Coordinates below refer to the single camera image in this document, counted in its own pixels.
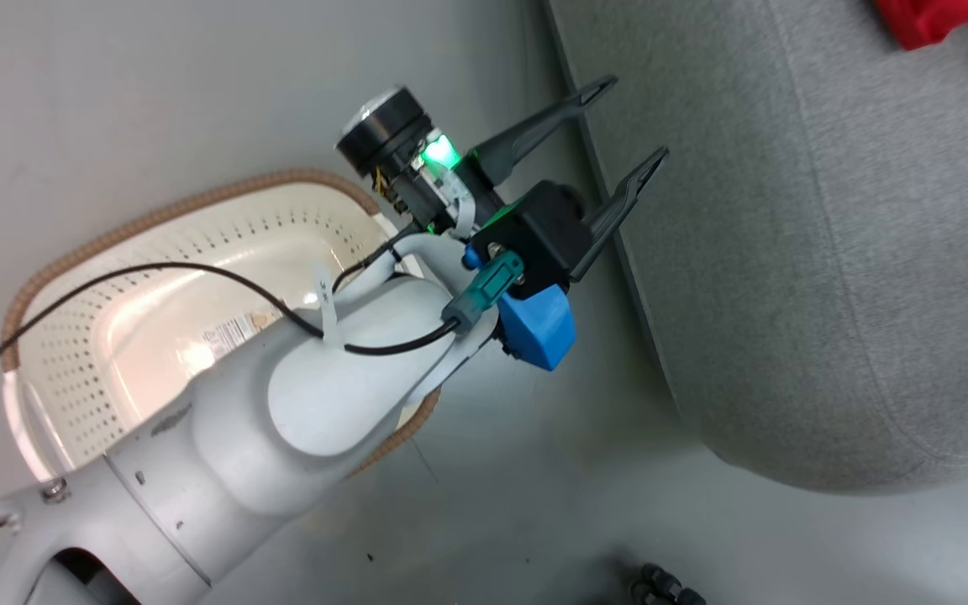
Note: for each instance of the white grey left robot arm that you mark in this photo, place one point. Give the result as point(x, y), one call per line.
point(223, 454)

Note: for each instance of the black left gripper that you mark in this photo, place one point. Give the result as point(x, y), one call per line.
point(547, 227)

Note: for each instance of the white perforated basket woven rim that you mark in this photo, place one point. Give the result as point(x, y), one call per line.
point(198, 252)

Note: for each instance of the grey fabric sofa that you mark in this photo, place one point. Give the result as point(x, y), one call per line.
point(786, 252)

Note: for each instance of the blue left camera mount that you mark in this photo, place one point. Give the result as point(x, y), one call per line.
point(539, 328)

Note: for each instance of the printed basket label sticker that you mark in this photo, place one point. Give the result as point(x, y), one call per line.
point(232, 334)

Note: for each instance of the black ribbed object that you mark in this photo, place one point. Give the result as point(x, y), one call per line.
point(660, 588)

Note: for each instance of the red jersey with white stripes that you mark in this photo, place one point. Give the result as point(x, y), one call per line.
point(938, 21)

